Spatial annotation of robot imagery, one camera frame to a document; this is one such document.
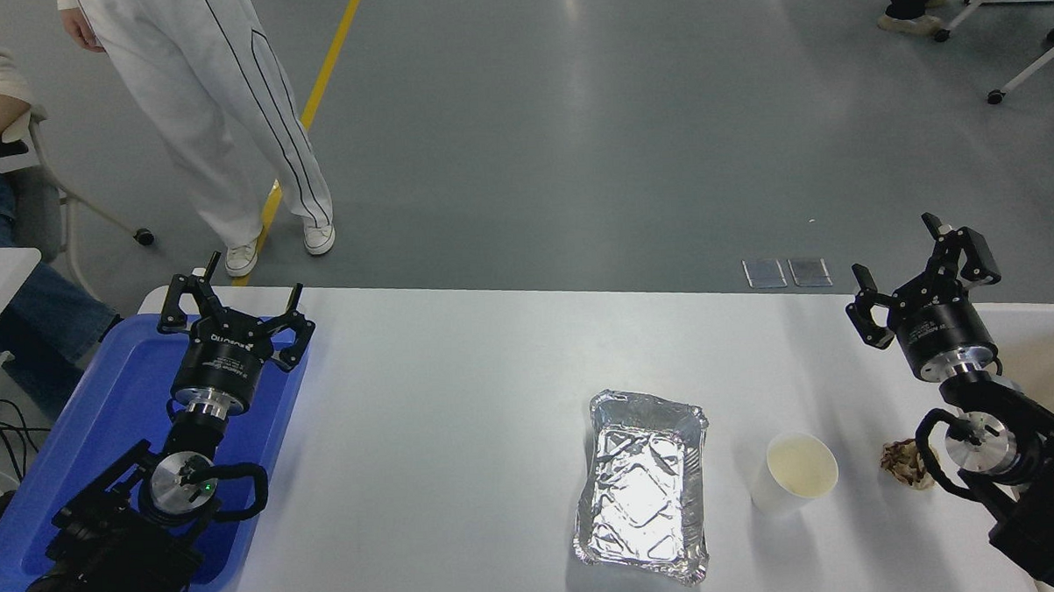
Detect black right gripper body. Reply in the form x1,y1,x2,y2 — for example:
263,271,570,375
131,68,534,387
881,279,1001,384

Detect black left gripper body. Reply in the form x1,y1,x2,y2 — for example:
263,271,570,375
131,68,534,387
168,312,278,418

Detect white paper cup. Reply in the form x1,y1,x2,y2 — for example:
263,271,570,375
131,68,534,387
747,431,841,518

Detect person's right hand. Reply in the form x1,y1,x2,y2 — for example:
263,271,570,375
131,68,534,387
61,6,108,55

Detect clear floor plate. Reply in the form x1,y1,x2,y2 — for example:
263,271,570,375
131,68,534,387
788,257,833,289
742,258,788,290

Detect blue plastic tray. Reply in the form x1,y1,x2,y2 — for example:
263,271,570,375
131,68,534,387
0,307,321,592

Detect crumpled tan paper ball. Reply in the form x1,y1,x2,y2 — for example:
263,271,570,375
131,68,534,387
879,438,937,492

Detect grey wheeled office chair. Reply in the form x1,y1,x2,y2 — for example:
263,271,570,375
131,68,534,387
0,99,158,302

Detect silver foil tray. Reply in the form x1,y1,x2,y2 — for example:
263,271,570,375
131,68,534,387
567,386,715,590

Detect black floor cables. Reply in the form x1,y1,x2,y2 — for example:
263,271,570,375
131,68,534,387
0,394,56,543

